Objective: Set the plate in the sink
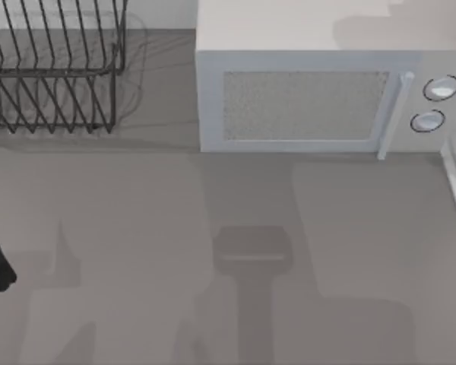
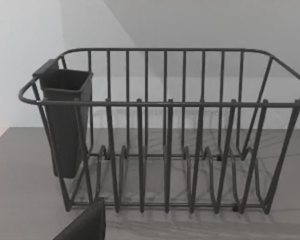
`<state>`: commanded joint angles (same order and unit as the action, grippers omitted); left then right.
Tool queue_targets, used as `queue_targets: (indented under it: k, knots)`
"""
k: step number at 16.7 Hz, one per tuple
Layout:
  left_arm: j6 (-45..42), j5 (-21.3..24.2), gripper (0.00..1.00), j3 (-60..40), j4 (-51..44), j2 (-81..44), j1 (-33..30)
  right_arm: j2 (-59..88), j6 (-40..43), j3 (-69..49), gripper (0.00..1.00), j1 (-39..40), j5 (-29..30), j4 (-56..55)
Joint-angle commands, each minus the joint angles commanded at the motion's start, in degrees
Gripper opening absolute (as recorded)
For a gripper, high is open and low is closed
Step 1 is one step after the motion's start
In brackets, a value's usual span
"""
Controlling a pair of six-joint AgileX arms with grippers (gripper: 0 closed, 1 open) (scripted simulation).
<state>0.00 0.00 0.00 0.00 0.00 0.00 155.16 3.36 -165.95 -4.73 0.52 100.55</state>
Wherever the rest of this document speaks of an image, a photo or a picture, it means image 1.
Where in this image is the pale microwave oven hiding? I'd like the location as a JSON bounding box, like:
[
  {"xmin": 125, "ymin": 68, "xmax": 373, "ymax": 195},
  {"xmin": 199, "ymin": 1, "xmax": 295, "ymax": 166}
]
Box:
[{"xmin": 195, "ymin": 0, "xmax": 456, "ymax": 160}]

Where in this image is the pale microwave door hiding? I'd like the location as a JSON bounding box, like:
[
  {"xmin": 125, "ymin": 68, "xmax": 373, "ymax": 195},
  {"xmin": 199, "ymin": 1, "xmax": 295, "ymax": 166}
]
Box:
[{"xmin": 197, "ymin": 50, "xmax": 422, "ymax": 154}]

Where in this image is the small microwave knob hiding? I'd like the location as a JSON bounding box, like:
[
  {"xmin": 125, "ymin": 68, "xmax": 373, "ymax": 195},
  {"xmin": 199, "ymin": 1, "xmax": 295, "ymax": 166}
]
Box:
[{"xmin": 409, "ymin": 109, "xmax": 446, "ymax": 134}]

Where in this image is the dark wire dish rack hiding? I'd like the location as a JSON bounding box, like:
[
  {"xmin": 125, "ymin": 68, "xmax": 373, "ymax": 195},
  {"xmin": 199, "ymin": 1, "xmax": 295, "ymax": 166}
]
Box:
[{"xmin": 0, "ymin": 0, "xmax": 129, "ymax": 135}]

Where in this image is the pale microwave door handle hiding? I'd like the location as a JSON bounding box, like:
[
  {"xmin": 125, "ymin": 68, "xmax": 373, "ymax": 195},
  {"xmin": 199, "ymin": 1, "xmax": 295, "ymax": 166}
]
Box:
[{"xmin": 376, "ymin": 71, "xmax": 416, "ymax": 161}]

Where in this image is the large microwave knob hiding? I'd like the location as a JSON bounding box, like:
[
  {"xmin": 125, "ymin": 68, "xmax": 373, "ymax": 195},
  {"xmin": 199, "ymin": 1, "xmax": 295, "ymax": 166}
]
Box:
[{"xmin": 422, "ymin": 75, "xmax": 456, "ymax": 102}]

